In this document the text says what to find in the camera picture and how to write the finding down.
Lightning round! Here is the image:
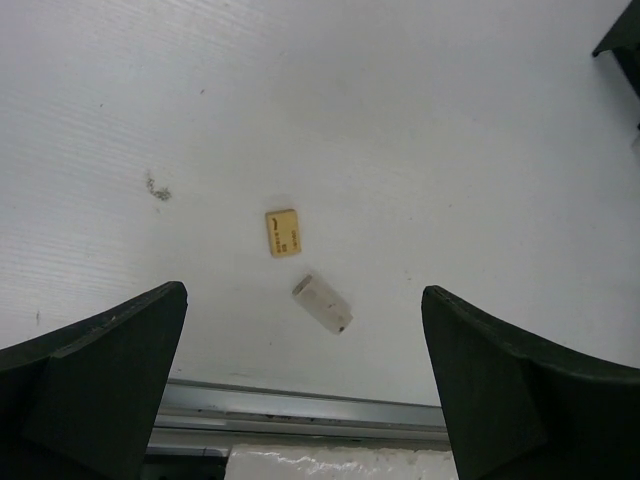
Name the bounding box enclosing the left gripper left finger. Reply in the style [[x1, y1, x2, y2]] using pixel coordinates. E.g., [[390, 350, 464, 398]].
[[1, 281, 188, 479]]

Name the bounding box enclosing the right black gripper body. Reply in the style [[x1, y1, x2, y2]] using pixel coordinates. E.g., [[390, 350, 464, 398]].
[[592, 0, 640, 57]]

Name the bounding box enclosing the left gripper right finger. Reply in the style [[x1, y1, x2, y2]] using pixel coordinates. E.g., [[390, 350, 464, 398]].
[[421, 286, 639, 479]]

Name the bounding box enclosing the white eraser block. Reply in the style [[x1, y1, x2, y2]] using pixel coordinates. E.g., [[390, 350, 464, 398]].
[[292, 273, 353, 335]]

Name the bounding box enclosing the small tan eraser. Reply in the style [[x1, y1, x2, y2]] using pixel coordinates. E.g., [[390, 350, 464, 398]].
[[265, 209, 302, 258]]

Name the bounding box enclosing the aluminium front rail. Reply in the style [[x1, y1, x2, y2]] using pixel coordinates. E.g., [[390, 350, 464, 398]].
[[139, 380, 457, 479]]

